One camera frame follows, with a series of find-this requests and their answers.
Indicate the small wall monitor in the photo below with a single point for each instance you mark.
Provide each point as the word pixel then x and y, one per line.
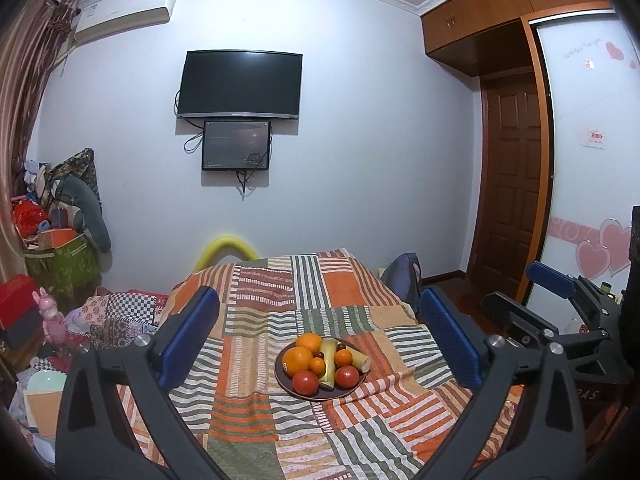
pixel 236 145

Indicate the brown wooden door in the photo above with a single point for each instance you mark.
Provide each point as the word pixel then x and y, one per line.
pixel 509 183

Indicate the large black wall television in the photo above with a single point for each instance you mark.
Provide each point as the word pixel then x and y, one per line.
pixel 240 83

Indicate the checkered patchwork quilt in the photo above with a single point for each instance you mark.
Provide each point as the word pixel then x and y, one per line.
pixel 113 319

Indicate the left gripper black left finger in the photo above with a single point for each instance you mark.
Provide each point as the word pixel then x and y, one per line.
pixel 94 439

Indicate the red tomato right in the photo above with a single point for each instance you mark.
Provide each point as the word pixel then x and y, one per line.
pixel 347 377

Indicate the wooden overhead cabinet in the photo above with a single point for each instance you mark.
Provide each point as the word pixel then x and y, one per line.
pixel 481 37

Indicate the white air conditioner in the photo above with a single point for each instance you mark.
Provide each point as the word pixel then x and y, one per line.
pixel 110 17

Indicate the blue backpack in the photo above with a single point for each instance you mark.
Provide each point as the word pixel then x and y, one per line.
pixel 403 278

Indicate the green storage box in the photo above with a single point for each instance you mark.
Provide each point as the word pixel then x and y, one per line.
pixel 65 269

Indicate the small mandarin orange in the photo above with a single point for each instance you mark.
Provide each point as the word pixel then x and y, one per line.
pixel 342 357

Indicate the yellow green banana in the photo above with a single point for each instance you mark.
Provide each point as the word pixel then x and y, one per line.
pixel 328 348
pixel 360 361

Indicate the dark purple round plate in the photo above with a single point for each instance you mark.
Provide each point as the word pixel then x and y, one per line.
pixel 323 395

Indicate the white wardrobe door with hearts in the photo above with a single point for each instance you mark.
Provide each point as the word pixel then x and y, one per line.
pixel 592 69

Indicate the striped patchwork bedspread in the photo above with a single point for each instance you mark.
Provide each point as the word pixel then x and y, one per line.
pixel 252 428

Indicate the red tomato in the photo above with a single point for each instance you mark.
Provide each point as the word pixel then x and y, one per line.
pixel 305 383
pixel 347 377

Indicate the grey plush toy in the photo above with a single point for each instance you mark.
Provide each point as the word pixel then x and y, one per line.
pixel 76 192

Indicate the large orange with sticker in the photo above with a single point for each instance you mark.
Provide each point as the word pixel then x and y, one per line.
pixel 295 359

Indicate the large plain orange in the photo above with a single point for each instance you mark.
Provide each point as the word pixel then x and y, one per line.
pixel 310 341

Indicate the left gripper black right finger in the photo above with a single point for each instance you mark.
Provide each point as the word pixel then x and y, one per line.
pixel 546 438

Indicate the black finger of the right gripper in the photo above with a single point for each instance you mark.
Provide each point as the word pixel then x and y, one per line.
pixel 582 293
pixel 521 325

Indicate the pink toy figure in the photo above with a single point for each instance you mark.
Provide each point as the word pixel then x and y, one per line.
pixel 53 322

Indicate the striped brown curtain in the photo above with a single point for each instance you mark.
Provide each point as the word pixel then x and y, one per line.
pixel 29 48

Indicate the red tomato left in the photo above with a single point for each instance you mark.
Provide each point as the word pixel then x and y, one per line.
pixel 305 383

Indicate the red box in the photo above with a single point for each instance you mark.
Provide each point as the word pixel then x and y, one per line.
pixel 16 299

